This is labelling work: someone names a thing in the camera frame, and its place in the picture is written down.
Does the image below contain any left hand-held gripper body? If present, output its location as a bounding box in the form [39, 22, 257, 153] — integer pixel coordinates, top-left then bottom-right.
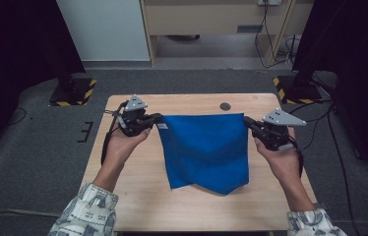
[116, 94, 155, 138]

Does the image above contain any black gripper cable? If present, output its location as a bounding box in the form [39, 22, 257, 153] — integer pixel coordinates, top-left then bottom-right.
[289, 137, 305, 179]
[100, 101, 129, 166]

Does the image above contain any person's left hand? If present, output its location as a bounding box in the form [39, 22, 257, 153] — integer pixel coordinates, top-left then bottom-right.
[106, 128, 152, 171]

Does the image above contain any grey floor cord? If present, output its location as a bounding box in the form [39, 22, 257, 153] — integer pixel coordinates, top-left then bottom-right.
[0, 208, 62, 219]

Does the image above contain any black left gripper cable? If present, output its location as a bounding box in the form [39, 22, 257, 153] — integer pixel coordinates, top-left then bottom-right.
[100, 101, 129, 166]

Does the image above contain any light wooden desk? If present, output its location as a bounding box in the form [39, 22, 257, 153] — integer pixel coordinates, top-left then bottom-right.
[139, 0, 316, 68]

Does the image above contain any black striped stand base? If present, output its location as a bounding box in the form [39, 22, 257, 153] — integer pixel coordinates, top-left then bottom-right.
[273, 75, 324, 105]
[48, 77, 97, 107]

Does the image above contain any white cabinet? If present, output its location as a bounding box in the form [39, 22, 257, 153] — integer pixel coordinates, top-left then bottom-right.
[55, 0, 151, 62]

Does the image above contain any blue cloth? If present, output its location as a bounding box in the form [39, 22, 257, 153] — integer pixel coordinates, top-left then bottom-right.
[156, 112, 250, 197]

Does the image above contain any white power strip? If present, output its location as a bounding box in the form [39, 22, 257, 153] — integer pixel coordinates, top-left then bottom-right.
[258, 0, 283, 7]

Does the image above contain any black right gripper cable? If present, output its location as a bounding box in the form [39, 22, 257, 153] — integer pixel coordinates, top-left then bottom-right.
[289, 137, 305, 179]

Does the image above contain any black curtain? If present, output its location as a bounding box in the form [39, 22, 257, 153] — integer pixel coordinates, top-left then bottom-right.
[0, 0, 86, 166]
[291, 0, 368, 186]

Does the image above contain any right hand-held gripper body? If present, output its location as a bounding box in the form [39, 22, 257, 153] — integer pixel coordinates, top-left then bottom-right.
[255, 107, 308, 151]

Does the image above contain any long black floor cable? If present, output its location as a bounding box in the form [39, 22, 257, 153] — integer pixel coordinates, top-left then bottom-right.
[283, 97, 361, 236]

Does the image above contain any short black floor cable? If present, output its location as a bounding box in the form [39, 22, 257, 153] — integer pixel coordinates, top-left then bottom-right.
[8, 107, 28, 126]

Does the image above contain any person's right hand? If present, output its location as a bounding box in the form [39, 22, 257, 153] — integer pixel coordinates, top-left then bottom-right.
[254, 127, 301, 185]

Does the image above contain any black hanging power cable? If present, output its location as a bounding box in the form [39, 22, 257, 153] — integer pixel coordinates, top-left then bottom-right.
[254, 3, 293, 69]

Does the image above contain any dark flat object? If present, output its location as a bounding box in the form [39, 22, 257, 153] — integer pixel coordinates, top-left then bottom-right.
[166, 33, 201, 42]

